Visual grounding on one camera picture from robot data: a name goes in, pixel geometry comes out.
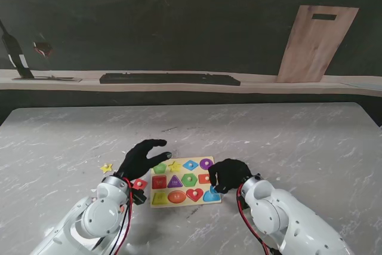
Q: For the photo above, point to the orange rectangle puzzle piece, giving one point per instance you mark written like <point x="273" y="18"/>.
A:
<point x="203" y="179"/>

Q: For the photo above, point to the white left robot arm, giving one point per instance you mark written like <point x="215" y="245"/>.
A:
<point x="95" y="222"/>

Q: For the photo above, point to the red heart puzzle piece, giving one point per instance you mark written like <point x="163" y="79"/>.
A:
<point x="191" y="196"/>

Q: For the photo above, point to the dark wine bottle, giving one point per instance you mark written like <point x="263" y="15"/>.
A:
<point x="16" y="52"/>

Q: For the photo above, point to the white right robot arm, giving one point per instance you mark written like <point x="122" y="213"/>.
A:
<point x="283" y="222"/>

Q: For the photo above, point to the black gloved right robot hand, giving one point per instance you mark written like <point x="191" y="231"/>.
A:
<point x="231" y="174"/>

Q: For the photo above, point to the blue diamond puzzle piece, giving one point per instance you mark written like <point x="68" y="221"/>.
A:
<point x="187" y="165"/>

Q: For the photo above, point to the yellow star puzzle piece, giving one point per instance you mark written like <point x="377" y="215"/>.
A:
<point x="106" y="167"/>

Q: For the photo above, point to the yellow wooden shape puzzle board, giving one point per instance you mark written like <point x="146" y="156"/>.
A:
<point x="176" y="204"/>

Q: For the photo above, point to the wooden cutting board with slot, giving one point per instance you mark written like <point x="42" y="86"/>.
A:
<point x="316" y="46"/>

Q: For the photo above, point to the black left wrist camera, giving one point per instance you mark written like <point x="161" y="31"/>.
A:
<point x="139" y="197"/>

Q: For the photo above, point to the blue semicircle puzzle piece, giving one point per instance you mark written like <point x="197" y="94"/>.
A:
<point x="210" y="197"/>

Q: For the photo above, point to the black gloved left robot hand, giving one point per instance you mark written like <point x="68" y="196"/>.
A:
<point x="135" y="162"/>

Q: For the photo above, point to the red square puzzle piece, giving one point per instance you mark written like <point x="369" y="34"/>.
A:
<point x="139" y="184"/>

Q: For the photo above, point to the light wooden shelf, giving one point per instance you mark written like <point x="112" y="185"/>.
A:
<point x="268" y="86"/>

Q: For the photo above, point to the red wine glass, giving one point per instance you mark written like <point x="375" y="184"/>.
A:
<point x="43" y="48"/>

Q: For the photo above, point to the purple triangle puzzle piece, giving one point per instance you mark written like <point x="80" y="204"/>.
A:
<point x="94" y="199"/>

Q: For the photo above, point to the flat tray under bottle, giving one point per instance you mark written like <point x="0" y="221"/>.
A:
<point x="59" y="79"/>

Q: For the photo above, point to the green hexagon puzzle piece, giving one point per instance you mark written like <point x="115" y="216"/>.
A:
<point x="186" y="181"/>

